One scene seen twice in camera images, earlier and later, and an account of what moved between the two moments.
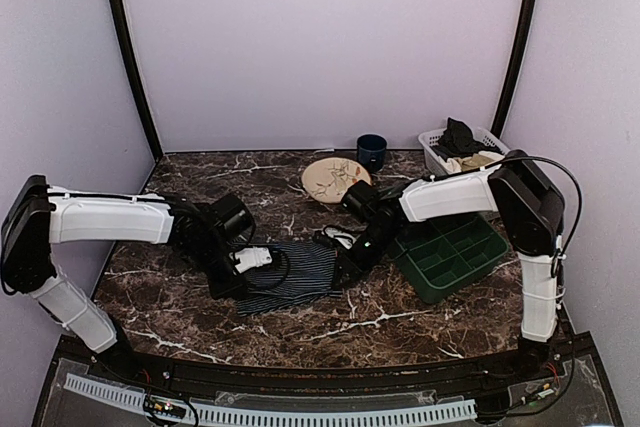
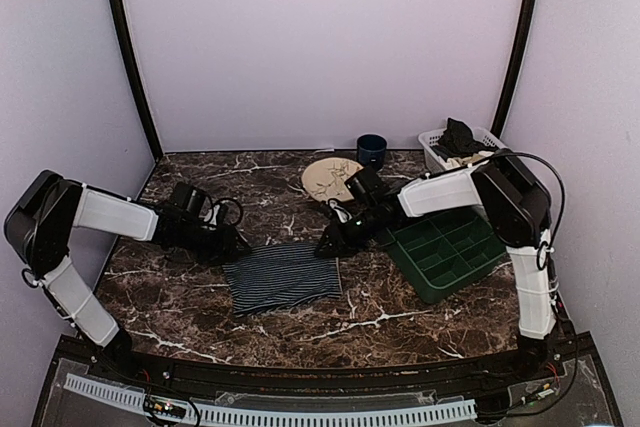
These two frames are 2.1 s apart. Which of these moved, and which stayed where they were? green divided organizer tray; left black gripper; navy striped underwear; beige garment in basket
Moved: left black gripper
Stayed: navy striped underwear; beige garment in basket; green divided organizer tray
